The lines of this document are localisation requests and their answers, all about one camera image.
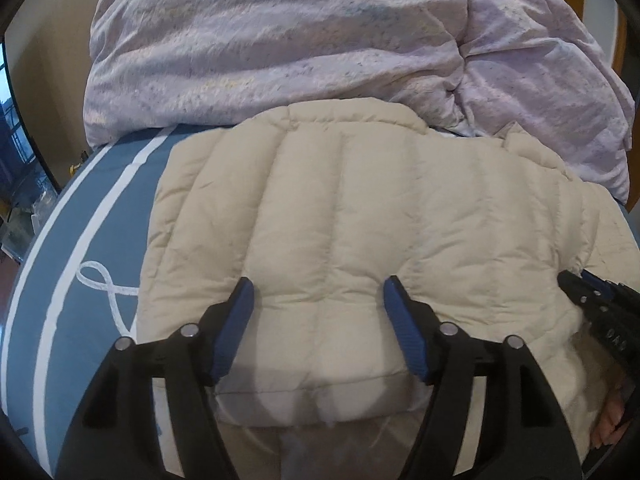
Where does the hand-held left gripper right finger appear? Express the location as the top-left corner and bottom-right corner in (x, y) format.
(383, 275), (584, 480)

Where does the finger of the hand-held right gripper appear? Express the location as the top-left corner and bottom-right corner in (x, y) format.
(557, 269), (621, 326)

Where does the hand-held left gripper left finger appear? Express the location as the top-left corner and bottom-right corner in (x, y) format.
(55, 276), (255, 480)

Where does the beige puffer jacket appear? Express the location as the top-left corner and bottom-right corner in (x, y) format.
(134, 100), (640, 480)

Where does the person's right hand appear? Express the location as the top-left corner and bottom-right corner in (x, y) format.
(589, 385), (627, 452)

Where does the blue white-striped bed sheet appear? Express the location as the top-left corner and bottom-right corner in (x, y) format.
(0, 125), (177, 480)

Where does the dark framed window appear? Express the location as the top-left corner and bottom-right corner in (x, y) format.
(0, 37), (63, 261)

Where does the lilac duvet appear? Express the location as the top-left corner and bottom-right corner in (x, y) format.
(82, 0), (635, 201)

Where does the wooden bed headboard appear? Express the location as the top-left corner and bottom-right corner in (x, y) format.
(532, 0), (630, 88)

